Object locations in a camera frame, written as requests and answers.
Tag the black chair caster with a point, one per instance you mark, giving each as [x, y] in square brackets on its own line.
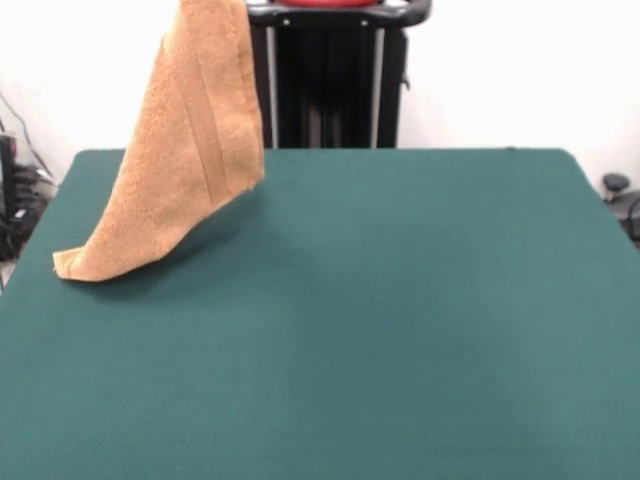
[616, 182]

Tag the black chair base leg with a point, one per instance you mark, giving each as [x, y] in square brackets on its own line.
[631, 210]

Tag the red robot base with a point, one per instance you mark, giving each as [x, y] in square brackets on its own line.
[325, 2]

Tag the black power strip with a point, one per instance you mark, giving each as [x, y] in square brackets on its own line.
[30, 187]

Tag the tan terry towel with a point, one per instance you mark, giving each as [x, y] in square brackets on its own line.
[175, 175]

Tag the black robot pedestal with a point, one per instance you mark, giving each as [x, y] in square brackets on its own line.
[340, 75]

